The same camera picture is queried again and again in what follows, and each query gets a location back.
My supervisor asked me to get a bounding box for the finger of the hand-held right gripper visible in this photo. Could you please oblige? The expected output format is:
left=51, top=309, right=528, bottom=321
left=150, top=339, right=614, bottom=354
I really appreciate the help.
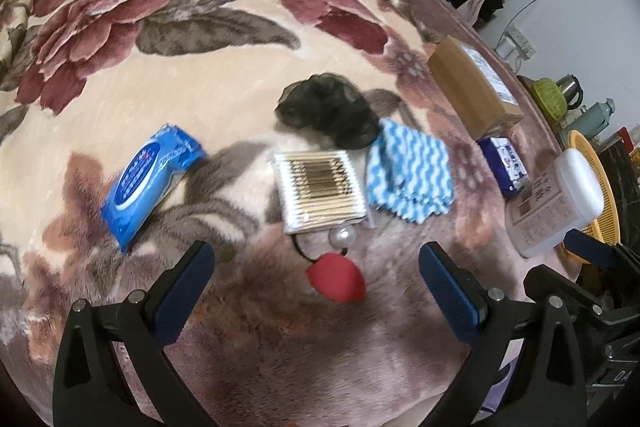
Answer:
left=565, top=229, right=640, bottom=275
left=524, top=264, right=607, bottom=315

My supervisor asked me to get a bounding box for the pearl hair tie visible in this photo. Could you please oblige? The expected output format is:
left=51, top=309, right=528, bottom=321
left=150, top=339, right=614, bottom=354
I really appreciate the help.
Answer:
left=292, top=227, right=358, bottom=263

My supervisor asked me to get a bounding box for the cotton swabs pack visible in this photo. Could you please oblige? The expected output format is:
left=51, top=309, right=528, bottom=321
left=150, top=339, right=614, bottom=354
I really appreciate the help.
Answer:
left=271, top=150, right=368, bottom=235

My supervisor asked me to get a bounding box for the yellow plastic basket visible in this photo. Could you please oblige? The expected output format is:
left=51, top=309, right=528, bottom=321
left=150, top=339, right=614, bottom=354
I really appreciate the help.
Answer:
left=560, top=129, right=622, bottom=265

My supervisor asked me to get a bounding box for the white power strip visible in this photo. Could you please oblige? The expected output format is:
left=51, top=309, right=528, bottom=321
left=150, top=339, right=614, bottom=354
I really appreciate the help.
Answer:
left=497, top=24, right=538, bottom=60

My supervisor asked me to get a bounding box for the cardboard box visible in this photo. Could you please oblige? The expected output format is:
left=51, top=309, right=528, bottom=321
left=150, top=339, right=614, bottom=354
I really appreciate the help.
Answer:
left=427, top=35, right=525, bottom=140

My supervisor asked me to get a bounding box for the white plastic canister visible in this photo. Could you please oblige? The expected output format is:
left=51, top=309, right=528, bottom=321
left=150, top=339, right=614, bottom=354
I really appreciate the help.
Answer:
left=505, top=148, right=606, bottom=259

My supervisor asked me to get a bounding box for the floral fleece blanket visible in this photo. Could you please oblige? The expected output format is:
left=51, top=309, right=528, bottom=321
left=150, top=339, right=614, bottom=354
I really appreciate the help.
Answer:
left=0, top=0, right=581, bottom=427

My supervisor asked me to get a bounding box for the blue wavy striped cloth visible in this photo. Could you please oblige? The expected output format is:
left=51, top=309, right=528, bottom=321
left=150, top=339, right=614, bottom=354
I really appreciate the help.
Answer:
left=365, top=118, right=456, bottom=225

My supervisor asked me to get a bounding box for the blue wet wipes pack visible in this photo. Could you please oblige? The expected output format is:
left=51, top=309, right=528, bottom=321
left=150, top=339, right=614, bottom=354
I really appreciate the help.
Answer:
left=101, top=124, right=210, bottom=254

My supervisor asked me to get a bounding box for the green plastic basket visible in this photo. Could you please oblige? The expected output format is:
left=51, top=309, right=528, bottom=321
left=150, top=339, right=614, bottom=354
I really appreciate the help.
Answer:
left=531, top=78, right=568, bottom=120

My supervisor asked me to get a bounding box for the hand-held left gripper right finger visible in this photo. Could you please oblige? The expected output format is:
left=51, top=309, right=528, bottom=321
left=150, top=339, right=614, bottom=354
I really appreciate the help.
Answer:
left=419, top=242, right=588, bottom=427

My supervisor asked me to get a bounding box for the red makeup sponge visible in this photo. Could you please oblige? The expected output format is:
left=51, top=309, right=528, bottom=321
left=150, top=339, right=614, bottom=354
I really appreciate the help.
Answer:
left=306, top=253, right=368, bottom=305

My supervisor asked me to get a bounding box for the steel kettle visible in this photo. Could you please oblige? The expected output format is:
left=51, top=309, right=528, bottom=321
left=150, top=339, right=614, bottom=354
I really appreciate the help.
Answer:
left=555, top=74, right=585, bottom=110

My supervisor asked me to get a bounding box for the grey-green thermos jug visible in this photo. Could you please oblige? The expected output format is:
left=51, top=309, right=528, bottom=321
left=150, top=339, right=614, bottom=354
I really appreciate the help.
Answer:
left=560, top=98, right=616, bottom=132

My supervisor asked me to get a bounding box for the purple plastic stool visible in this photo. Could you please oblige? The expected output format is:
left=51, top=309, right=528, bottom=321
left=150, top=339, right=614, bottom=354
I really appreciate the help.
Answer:
left=477, top=347, right=523, bottom=415

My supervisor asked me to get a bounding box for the black mesh scrunchie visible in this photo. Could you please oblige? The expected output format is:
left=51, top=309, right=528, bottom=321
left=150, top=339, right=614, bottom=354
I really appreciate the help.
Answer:
left=275, top=73, right=381, bottom=151

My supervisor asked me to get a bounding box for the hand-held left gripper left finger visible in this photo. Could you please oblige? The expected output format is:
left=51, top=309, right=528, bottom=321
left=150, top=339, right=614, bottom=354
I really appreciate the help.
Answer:
left=52, top=241, right=217, bottom=427

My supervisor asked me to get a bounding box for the dark blue tissue pack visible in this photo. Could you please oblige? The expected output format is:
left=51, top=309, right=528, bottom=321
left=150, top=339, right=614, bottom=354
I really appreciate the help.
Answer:
left=476, top=137, right=533, bottom=200

